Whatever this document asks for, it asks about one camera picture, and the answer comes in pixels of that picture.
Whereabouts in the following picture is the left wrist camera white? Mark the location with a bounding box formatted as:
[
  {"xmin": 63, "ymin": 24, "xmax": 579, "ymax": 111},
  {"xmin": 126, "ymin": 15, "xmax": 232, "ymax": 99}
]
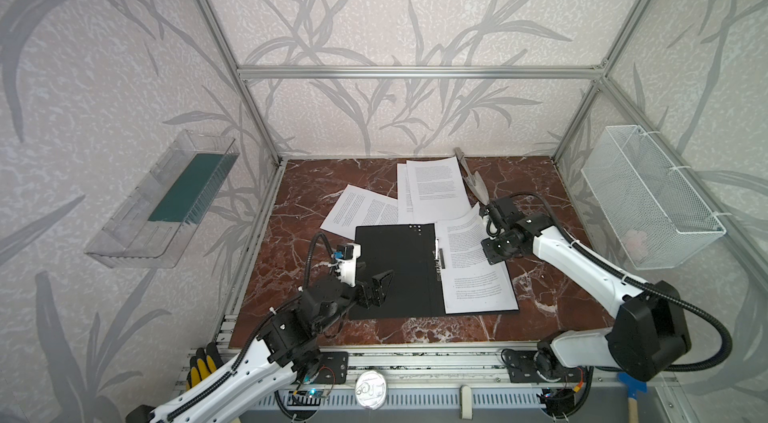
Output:
[{"xmin": 333, "ymin": 243, "xmax": 362, "ymax": 287}]

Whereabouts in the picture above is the blue shovel wooden handle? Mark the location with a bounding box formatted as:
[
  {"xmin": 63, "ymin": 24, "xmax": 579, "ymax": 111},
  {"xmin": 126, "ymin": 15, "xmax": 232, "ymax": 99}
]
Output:
[{"xmin": 618, "ymin": 372, "xmax": 648, "ymax": 423}]

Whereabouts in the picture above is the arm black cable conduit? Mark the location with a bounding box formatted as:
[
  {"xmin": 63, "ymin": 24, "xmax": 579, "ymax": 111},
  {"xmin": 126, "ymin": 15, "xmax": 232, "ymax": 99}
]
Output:
[
  {"xmin": 509, "ymin": 191, "xmax": 734, "ymax": 373},
  {"xmin": 149, "ymin": 232, "xmax": 337, "ymax": 423}
]

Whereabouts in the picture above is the printed paper sheet top stack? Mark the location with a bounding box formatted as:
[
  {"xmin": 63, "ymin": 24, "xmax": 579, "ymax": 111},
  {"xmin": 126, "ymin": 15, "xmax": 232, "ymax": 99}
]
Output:
[{"xmin": 437, "ymin": 204, "xmax": 494, "ymax": 280}]

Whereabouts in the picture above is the white wire mesh basket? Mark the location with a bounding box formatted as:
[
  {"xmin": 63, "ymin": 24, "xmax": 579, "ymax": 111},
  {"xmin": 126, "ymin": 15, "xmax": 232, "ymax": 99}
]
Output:
[{"xmin": 582, "ymin": 125, "xmax": 726, "ymax": 270}]

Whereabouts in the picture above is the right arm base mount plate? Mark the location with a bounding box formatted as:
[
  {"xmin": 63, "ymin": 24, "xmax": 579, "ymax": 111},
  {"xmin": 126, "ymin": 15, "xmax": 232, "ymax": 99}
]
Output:
[{"xmin": 501, "ymin": 348, "xmax": 583, "ymax": 385}]

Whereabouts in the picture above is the printed paper sheet under stack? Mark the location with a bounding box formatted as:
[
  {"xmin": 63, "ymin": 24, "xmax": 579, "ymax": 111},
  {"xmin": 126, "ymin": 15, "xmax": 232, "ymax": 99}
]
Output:
[{"xmin": 395, "ymin": 156, "xmax": 475, "ymax": 225}]

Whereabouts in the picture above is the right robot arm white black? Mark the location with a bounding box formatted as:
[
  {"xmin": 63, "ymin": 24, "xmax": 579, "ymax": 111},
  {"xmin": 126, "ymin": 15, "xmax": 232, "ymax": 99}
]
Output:
[{"xmin": 479, "ymin": 197, "xmax": 691, "ymax": 382}]

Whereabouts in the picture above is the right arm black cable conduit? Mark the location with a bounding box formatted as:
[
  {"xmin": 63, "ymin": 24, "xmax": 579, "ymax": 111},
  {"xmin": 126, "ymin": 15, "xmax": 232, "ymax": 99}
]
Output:
[{"xmin": 509, "ymin": 191, "xmax": 734, "ymax": 373}]

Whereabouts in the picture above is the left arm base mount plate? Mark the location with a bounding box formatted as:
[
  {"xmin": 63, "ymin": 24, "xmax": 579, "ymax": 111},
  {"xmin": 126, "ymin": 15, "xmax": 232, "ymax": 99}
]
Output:
[{"xmin": 310, "ymin": 351, "xmax": 349, "ymax": 385}]

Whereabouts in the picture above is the green circuit board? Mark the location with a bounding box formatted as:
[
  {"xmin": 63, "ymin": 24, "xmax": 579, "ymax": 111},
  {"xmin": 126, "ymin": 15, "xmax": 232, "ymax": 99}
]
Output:
[{"xmin": 286, "ymin": 387, "xmax": 333, "ymax": 408}]

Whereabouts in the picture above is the black folder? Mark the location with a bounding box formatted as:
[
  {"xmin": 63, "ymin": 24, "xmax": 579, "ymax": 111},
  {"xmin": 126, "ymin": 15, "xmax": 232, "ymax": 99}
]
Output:
[{"xmin": 347, "ymin": 223, "xmax": 521, "ymax": 321}]

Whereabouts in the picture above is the pink object in basket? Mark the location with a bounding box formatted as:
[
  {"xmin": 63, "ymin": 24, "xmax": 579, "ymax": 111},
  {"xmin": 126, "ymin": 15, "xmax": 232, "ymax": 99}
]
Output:
[{"xmin": 622, "ymin": 229, "xmax": 649, "ymax": 263}]

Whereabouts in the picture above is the metal lever clip mechanism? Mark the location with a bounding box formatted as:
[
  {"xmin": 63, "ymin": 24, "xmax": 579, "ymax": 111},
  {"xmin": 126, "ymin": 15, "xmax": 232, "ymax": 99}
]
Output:
[{"xmin": 434, "ymin": 238, "xmax": 445, "ymax": 271}]

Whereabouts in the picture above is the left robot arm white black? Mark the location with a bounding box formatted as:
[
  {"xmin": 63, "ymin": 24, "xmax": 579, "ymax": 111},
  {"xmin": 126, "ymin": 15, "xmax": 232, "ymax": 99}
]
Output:
[{"xmin": 125, "ymin": 270, "xmax": 394, "ymax": 422}]

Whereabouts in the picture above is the round metal can lid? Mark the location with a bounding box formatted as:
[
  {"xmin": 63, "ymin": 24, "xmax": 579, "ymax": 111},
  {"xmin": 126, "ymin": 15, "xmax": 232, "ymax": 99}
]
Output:
[{"xmin": 354, "ymin": 370, "xmax": 388, "ymax": 410}]

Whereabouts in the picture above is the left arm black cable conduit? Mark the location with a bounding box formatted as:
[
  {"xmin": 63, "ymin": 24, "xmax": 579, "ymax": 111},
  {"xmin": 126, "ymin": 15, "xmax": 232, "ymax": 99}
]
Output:
[{"xmin": 149, "ymin": 232, "xmax": 337, "ymax": 423}]

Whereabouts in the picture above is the metal garden trowel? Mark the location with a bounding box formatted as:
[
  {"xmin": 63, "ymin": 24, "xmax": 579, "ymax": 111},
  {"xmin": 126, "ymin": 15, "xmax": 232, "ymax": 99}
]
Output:
[{"xmin": 454, "ymin": 147, "xmax": 490, "ymax": 205}]

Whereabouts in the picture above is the clear plastic wall tray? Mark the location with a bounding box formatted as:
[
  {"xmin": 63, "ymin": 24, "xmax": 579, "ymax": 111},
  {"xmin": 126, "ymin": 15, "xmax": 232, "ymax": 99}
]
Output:
[{"xmin": 84, "ymin": 130, "xmax": 240, "ymax": 269}]

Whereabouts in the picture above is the yellow black work glove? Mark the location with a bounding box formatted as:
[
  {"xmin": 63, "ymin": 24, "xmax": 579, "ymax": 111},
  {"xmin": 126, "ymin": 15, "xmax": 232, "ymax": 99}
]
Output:
[{"xmin": 185, "ymin": 342, "xmax": 224, "ymax": 390}]

